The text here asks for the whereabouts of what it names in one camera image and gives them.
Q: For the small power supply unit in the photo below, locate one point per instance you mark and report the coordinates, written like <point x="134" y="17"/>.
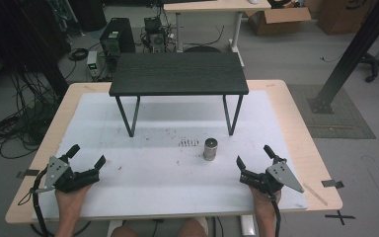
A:
<point x="92" y="64"/>

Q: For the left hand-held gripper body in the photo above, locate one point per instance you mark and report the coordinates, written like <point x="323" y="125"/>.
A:
<point x="66" y="176"/>

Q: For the white-legged wooden desk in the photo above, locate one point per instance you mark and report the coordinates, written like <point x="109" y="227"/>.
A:
<point x="217" y="19"/>

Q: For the person's knees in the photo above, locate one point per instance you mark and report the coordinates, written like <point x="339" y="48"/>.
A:
<point x="159" y="228"/>

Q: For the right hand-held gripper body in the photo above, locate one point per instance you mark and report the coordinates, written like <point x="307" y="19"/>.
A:
<point x="269" y="177"/>

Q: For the white table mat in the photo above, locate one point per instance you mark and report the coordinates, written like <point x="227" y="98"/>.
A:
<point x="164" y="171"/>

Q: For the grey floor mat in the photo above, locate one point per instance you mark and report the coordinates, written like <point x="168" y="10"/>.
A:
<point x="330" y="112"/>

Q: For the person's left hand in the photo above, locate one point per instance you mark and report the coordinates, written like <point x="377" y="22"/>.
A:
<point x="71" y="199"/>

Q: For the black raised shelf stand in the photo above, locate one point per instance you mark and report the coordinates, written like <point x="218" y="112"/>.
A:
<point x="178" y="74"/>

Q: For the large closed cardboard box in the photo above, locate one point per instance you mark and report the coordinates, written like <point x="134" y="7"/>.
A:
<point x="343" y="15"/>

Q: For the black metal frame post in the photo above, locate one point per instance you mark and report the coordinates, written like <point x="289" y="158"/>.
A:
<point x="352" y="56"/>

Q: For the silver metal can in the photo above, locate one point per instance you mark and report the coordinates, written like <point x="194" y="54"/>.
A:
<point x="210" y="149"/>

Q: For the black computer tower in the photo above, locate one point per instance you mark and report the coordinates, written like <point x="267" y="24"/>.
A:
<point x="115" y="41"/>

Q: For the person's right hand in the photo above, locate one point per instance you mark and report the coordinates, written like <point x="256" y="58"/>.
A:
<point x="265" y="200"/>

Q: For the open cardboard box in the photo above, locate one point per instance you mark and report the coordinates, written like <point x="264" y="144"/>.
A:
<point x="278" y="20"/>

